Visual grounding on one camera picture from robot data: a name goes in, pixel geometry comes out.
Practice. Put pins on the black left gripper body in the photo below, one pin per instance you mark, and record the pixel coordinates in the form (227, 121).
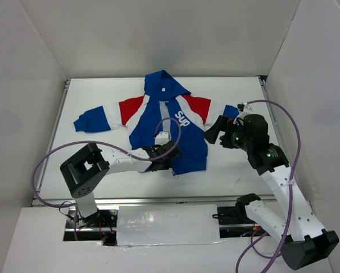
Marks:
(166, 155)

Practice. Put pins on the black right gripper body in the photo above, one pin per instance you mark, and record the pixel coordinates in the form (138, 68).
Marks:
(224, 134)

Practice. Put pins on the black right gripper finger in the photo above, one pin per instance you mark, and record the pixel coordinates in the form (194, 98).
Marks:
(212, 136)
(220, 124)

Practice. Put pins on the blue white red hooded jacket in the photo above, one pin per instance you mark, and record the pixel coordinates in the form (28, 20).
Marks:
(165, 106)

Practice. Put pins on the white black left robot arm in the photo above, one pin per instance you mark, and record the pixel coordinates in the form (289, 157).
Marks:
(83, 171)

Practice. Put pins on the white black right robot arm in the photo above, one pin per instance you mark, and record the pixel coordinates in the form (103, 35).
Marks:
(303, 238)

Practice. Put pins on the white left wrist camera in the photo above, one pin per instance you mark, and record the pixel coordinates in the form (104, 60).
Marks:
(162, 138)

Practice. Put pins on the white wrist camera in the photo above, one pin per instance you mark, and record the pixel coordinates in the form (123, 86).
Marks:
(244, 109)
(162, 138)

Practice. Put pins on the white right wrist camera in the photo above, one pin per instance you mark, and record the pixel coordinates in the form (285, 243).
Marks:
(244, 109)

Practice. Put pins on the aluminium table frame rail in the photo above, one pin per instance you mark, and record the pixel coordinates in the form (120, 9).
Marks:
(228, 174)

